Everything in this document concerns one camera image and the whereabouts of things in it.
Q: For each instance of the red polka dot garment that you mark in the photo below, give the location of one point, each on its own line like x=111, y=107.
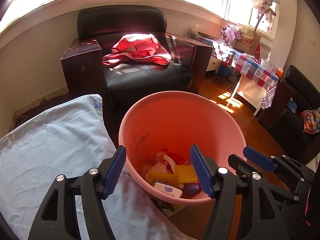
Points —
x=144, y=48

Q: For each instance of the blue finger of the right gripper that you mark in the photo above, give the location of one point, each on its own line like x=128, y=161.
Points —
x=241, y=167
x=259, y=159

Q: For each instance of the white drawer cabinet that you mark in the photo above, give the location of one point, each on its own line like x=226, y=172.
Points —
x=213, y=64

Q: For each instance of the pink plastic trash bucket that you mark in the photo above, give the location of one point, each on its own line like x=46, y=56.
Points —
x=174, y=121

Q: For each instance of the brown paper shopping bag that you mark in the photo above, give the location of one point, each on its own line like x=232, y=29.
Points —
x=249, y=40

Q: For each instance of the pink white patterned bag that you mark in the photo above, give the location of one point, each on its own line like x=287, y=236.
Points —
x=165, y=164

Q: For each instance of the black leather armchair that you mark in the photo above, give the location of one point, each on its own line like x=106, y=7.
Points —
x=100, y=28

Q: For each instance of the coat stand with clothes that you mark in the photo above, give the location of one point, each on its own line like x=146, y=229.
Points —
x=264, y=9

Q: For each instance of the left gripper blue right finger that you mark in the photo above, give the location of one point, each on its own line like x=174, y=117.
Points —
x=203, y=171

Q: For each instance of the yellow foam fruit net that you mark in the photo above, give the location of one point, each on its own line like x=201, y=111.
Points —
x=186, y=174

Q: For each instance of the colourful cushion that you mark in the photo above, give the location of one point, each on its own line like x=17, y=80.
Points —
x=311, y=119

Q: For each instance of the light blue floral tablecloth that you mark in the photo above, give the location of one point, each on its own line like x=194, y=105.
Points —
x=70, y=139

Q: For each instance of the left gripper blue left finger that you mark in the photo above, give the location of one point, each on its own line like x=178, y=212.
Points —
x=111, y=169

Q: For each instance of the blue Tempo tissue pack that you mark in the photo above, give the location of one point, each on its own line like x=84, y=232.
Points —
x=168, y=189

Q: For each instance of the checkered cloth side table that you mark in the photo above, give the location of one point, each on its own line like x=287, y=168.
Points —
x=248, y=68

